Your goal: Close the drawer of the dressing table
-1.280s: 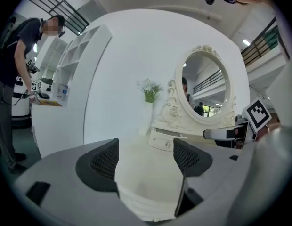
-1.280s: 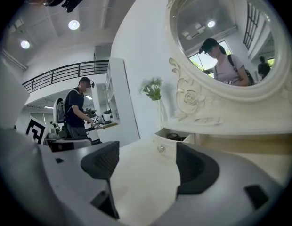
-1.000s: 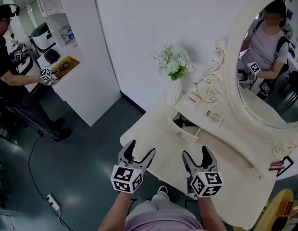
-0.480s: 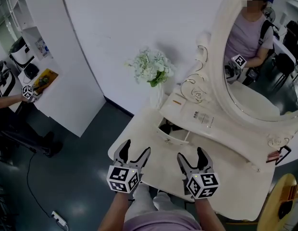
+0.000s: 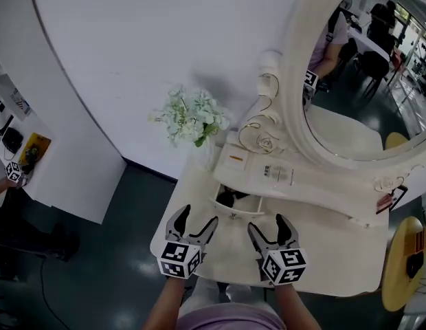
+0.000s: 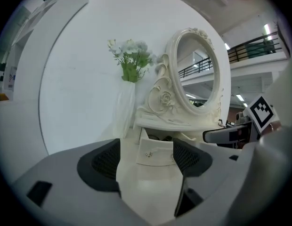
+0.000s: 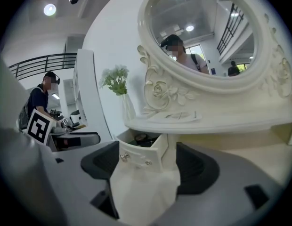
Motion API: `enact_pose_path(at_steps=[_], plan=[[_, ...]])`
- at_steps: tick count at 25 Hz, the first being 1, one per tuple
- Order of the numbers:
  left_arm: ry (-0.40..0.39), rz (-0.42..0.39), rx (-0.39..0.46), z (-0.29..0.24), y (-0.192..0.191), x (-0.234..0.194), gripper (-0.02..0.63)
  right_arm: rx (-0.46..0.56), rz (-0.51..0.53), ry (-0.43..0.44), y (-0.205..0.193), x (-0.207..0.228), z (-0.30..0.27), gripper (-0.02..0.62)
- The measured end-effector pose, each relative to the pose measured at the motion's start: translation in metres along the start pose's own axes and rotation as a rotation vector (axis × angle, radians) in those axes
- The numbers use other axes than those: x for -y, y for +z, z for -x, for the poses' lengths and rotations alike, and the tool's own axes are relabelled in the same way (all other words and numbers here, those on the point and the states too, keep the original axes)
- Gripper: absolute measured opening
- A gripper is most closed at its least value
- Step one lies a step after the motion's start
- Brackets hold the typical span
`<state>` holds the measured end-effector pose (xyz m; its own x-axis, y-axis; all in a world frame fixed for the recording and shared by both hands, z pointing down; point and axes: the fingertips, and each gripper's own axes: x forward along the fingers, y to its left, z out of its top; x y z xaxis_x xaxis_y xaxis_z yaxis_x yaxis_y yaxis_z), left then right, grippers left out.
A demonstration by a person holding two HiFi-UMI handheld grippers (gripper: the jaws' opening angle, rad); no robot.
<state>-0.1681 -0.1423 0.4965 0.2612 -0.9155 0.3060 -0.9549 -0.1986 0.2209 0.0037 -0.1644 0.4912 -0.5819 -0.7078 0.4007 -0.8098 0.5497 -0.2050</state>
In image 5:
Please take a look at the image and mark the black and white item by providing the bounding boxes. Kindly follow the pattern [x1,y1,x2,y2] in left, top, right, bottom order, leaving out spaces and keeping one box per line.
[0,91,14,133]

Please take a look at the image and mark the yellow flat item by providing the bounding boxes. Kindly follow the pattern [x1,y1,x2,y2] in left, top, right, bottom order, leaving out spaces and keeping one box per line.
[19,132,52,175]

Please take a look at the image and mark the oval white framed mirror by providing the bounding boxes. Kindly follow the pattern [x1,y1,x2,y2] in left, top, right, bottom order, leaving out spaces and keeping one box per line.
[238,0,426,192]

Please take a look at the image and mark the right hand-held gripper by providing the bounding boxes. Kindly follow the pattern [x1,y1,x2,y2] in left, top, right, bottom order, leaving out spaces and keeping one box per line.
[247,213,309,287]

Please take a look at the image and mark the pink cosmetic case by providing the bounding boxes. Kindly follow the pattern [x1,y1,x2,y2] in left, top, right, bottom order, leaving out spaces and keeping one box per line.
[376,186,408,215]

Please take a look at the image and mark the person's lavender shirt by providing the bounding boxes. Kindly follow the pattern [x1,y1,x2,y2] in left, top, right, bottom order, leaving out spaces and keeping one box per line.
[177,302,286,330]

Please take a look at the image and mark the black pouch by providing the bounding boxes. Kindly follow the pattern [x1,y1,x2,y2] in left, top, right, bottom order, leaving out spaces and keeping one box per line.
[215,186,249,208]

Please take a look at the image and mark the black floor cable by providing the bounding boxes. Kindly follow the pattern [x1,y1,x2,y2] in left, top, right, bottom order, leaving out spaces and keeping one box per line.
[39,256,73,330]

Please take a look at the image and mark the person's left forearm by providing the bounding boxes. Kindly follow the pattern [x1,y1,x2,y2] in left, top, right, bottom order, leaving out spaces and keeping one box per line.
[142,274,187,330]

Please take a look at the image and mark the white artificial flowers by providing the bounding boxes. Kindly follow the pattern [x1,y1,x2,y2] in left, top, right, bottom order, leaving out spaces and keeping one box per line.
[147,84,233,147]

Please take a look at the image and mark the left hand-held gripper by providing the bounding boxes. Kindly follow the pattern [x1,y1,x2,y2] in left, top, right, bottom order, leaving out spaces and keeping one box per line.
[156,203,220,281]

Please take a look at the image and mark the white vanity table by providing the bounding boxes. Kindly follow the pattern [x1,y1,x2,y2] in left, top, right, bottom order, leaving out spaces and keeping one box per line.
[149,139,410,298]

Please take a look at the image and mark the black small device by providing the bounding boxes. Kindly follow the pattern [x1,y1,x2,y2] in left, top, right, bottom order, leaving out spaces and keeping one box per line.
[407,251,425,278]

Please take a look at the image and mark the white vase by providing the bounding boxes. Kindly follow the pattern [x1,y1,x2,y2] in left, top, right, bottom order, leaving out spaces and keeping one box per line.
[194,134,218,171]

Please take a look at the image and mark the white shelf cabinet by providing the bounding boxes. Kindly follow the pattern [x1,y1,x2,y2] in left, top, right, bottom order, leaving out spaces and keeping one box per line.
[0,0,126,225]

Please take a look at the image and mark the white flat box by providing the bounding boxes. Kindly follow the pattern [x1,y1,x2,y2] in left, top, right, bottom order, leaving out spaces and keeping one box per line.
[221,144,250,171]

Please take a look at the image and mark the black flat device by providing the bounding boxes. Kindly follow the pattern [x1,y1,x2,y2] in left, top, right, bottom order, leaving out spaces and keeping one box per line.
[1,127,25,154]

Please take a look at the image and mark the person's right forearm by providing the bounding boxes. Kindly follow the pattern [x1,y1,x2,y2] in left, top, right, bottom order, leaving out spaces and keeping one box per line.
[273,282,322,330]

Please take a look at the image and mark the white small drawer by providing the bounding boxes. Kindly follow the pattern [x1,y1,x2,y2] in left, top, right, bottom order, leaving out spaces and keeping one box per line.
[208,182,267,219]

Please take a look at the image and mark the printed leaflet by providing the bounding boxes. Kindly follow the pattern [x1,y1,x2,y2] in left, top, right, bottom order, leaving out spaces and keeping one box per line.
[8,87,32,120]

